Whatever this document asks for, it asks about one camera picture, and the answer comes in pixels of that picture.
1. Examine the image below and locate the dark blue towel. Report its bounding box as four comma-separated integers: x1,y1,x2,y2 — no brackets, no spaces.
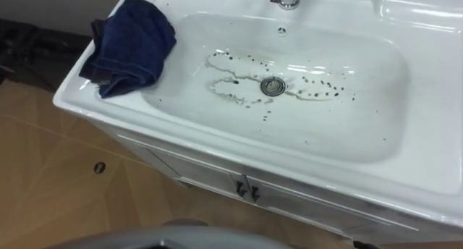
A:
78,0,177,99

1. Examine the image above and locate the chrome sink drain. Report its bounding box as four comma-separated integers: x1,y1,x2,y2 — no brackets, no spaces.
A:
260,76,287,98

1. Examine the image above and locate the white sink vanity cabinet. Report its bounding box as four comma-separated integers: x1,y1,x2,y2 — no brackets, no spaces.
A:
52,0,463,245

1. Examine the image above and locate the robot body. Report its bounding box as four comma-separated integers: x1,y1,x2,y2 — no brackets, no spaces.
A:
43,225,294,249

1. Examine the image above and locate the black baseboard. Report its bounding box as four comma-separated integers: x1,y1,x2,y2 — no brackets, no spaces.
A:
0,17,93,93

